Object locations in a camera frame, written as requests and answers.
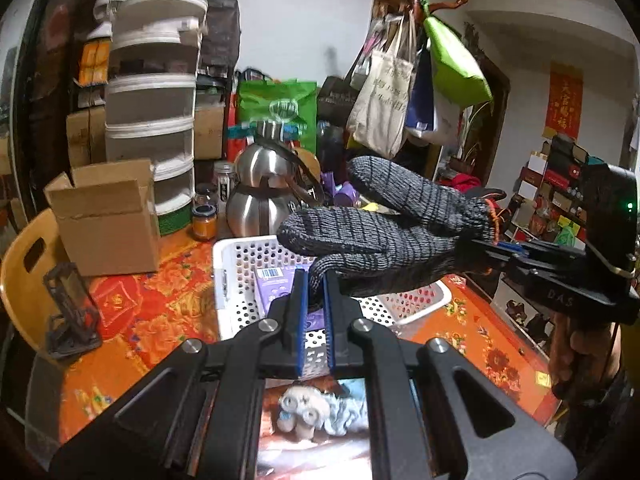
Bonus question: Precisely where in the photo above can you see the black garbage bag bundle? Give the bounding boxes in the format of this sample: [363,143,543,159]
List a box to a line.
[201,0,241,68]

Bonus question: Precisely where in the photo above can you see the white printed plastic package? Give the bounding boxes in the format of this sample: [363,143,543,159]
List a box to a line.
[255,434,372,479]

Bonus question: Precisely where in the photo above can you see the red floral tablecloth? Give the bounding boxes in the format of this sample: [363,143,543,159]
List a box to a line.
[54,231,559,441]

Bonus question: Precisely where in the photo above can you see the black folding phone stand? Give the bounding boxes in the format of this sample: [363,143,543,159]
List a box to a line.
[43,262,102,361]

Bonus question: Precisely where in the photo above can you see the orange glass jar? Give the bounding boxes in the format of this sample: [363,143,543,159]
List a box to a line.
[192,204,217,240]

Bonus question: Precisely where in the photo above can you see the beige canvas tote bag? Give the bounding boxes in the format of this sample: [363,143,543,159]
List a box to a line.
[346,12,416,159]

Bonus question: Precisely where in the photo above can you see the red black striped jacket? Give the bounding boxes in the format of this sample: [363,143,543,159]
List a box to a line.
[438,174,506,202]

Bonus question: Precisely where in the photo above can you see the white perforated plastic basket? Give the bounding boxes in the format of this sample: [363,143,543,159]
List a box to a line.
[211,235,454,380]

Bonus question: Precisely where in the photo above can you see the white blue hanging bag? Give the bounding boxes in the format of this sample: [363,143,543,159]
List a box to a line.
[405,42,460,146]

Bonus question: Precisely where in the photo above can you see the yellow wooden chair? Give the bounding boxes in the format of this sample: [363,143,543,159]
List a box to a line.
[1,208,68,353]

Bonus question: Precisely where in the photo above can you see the open cardboard box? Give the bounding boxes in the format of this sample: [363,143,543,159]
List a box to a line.
[44,158,160,278]

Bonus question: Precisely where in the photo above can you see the light blue mask pack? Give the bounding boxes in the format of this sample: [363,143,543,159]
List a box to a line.
[322,378,369,437]

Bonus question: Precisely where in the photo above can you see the stainless steel gourd kettle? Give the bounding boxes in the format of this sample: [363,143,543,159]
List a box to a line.
[226,120,324,237]

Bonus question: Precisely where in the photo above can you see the stacked mesh food cover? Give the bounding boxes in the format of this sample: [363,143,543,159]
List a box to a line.
[105,0,208,235]

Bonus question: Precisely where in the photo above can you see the purple plastic cup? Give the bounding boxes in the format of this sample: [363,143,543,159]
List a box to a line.
[321,172,359,207]

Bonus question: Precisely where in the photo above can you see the purple tissue pack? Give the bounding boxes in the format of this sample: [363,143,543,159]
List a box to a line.
[254,263,310,318]

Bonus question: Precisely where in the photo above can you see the grey knit work gloves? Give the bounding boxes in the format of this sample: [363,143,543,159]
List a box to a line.
[277,156,499,298]

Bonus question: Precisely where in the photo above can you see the lime green hanging bag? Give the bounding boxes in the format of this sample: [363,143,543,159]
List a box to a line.
[421,0,494,108]

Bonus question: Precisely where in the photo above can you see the green shopping bag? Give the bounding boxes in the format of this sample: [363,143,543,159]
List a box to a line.
[238,79,318,153]

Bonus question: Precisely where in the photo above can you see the person's right hand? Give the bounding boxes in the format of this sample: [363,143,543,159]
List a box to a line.
[549,313,620,403]

